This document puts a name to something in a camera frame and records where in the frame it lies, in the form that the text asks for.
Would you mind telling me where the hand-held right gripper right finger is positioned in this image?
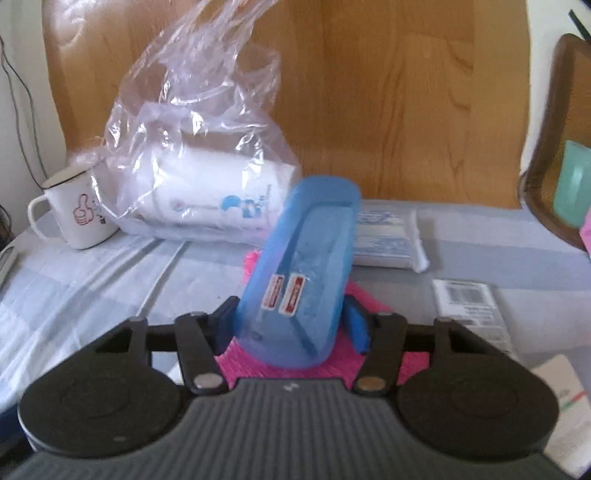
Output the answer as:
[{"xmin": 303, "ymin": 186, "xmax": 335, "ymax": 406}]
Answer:
[{"xmin": 344, "ymin": 295, "xmax": 509, "ymax": 398}]

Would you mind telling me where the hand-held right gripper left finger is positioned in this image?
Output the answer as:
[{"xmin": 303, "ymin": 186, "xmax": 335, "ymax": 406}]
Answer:
[{"xmin": 95, "ymin": 298, "xmax": 241, "ymax": 395}]

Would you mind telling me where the pink knitted cloth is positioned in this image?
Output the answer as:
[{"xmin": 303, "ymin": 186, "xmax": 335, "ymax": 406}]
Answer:
[{"xmin": 215, "ymin": 247, "xmax": 416, "ymax": 388}]

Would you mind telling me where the striped bed sheet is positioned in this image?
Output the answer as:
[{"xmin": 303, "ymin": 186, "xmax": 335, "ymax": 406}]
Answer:
[{"xmin": 0, "ymin": 198, "xmax": 591, "ymax": 462}]

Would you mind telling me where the white card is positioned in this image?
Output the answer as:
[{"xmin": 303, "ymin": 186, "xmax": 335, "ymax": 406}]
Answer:
[{"xmin": 529, "ymin": 353, "xmax": 591, "ymax": 476}]

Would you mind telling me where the white barcode packet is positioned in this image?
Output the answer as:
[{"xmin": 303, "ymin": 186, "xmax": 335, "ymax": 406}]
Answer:
[{"xmin": 431, "ymin": 278, "xmax": 518, "ymax": 356}]

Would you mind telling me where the white tissue packet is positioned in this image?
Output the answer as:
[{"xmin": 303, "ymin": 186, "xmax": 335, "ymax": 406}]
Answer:
[{"xmin": 353, "ymin": 208, "xmax": 430, "ymax": 273}]

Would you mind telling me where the white enamel mug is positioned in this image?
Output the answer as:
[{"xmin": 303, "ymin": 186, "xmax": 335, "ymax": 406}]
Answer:
[{"xmin": 28, "ymin": 167, "xmax": 118, "ymax": 250}]

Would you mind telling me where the thin dark cable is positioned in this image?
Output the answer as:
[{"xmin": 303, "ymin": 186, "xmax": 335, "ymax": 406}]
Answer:
[{"xmin": 0, "ymin": 34, "xmax": 44, "ymax": 185}]

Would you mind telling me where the green cup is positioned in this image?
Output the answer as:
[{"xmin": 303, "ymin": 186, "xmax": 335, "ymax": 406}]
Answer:
[{"xmin": 554, "ymin": 141, "xmax": 591, "ymax": 229}]

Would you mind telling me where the brown seat cushion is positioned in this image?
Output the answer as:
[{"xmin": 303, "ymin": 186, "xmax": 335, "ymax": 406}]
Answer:
[{"xmin": 519, "ymin": 32, "xmax": 591, "ymax": 252}]

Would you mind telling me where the clear plastic bag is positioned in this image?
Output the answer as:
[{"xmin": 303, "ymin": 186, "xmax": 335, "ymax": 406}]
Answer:
[{"xmin": 95, "ymin": 0, "xmax": 301, "ymax": 245}]

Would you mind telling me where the wooden headboard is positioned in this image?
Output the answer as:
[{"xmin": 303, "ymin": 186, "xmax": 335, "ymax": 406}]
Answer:
[{"xmin": 41, "ymin": 0, "xmax": 532, "ymax": 208}]

